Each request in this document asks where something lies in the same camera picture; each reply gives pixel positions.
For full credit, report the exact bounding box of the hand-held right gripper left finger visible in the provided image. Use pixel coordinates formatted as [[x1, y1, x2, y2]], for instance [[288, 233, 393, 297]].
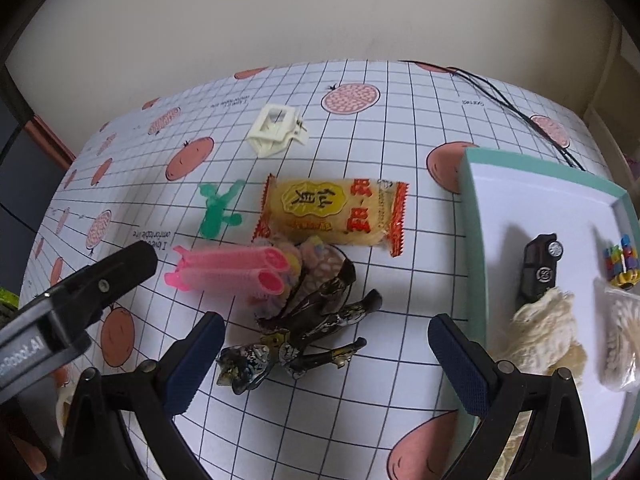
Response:
[[60, 311, 227, 480]]

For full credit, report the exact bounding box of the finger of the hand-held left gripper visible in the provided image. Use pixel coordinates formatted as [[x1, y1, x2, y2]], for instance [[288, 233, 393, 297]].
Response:
[[42, 239, 160, 343]]

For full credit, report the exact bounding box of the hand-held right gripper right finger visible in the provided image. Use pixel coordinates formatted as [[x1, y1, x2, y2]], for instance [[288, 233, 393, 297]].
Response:
[[427, 313, 594, 480]]

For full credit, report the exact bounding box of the cream lace cloth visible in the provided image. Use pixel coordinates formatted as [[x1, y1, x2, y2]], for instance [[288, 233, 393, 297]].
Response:
[[492, 287, 589, 397]]

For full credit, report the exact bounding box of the pink hair roller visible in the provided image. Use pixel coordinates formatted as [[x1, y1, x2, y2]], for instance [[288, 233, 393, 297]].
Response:
[[164, 244, 292, 309]]

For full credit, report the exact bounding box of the black toy car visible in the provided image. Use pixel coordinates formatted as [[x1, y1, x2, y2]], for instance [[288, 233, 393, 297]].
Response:
[[514, 232, 565, 312]]

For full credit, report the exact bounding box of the black gold robot toy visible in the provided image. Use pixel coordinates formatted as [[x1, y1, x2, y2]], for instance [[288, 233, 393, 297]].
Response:
[[215, 260, 384, 397]]

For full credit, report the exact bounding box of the pastel patterned wrapper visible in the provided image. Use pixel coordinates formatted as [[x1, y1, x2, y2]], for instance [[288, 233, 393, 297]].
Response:
[[250, 237, 357, 322]]

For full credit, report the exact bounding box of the bag of cotton swabs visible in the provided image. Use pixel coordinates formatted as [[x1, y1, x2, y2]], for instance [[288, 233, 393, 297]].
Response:
[[594, 277, 640, 394]]

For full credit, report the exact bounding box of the teal cardboard box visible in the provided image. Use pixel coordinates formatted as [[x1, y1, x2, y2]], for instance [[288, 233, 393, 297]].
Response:
[[457, 147, 640, 480]]

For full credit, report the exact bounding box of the colourful block toy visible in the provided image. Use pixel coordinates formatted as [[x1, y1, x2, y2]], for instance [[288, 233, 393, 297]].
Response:
[[602, 233, 640, 292]]

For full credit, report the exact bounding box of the orange yellow snack packet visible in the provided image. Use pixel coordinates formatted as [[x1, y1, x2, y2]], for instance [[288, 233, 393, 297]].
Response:
[[252, 173, 410, 258]]

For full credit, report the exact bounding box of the green plastic toy figure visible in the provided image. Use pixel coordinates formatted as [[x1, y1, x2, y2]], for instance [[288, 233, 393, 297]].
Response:
[[197, 178, 247, 239]]

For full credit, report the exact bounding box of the dark cabinet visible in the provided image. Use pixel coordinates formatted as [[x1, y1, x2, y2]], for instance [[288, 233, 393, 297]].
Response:
[[0, 67, 77, 243]]

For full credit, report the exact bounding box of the white plastic clip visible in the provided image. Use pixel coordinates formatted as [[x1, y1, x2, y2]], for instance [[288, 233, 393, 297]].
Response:
[[247, 103, 309, 159]]

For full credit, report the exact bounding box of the pomegranate print grid tablecloth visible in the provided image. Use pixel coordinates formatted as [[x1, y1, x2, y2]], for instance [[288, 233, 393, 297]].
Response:
[[20, 59, 627, 480]]

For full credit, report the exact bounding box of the black cable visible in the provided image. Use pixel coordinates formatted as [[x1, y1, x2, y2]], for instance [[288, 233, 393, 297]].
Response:
[[399, 59, 590, 172]]

